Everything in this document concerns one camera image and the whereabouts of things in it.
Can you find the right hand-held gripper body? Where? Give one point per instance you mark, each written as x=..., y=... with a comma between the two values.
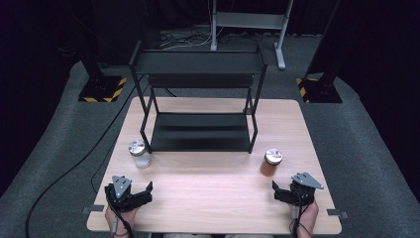
x=302, y=195

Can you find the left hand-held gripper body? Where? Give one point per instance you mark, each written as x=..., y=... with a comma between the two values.
x=120, y=195

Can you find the glass jar with orange contents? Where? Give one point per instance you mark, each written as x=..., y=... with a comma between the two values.
x=268, y=168

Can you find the glass jar with white powder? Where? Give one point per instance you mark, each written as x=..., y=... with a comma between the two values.
x=142, y=160

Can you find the black two-tier metal rack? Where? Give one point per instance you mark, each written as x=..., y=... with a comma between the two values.
x=198, y=132

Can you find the person's right hand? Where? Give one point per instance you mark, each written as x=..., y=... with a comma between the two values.
x=308, y=218

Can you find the person's left hand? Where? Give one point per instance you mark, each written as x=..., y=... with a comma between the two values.
x=124, y=221

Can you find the grey tape strip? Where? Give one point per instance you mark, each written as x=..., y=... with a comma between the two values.
x=94, y=208
x=336, y=213

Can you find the black stand with striped base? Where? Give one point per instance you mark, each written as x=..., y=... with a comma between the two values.
x=102, y=89
x=318, y=91

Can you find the grey metal stand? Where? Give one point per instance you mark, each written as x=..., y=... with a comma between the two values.
x=251, y=20

